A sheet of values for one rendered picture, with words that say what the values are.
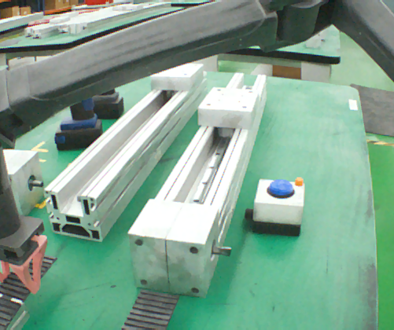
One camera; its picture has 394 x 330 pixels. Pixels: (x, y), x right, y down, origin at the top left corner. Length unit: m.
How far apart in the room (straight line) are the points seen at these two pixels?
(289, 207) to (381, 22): 0.34
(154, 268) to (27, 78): 0.29
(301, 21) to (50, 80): 0.29
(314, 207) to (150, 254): 0.35
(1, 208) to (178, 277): 0.25
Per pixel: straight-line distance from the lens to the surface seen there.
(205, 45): 0.47
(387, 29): 0.51
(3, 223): 0.50
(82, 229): 0.74
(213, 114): 0.89
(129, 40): 0.47
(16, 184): 0.78
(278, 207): 0.68
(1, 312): 0.56
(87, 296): 0.61
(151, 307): 0.53
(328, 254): 0.68
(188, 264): 0.55
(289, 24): 0.50
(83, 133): 1.04
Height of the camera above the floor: 1.19
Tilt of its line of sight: 26 degrees down
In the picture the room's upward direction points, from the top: 1 degrees counter-clockwise
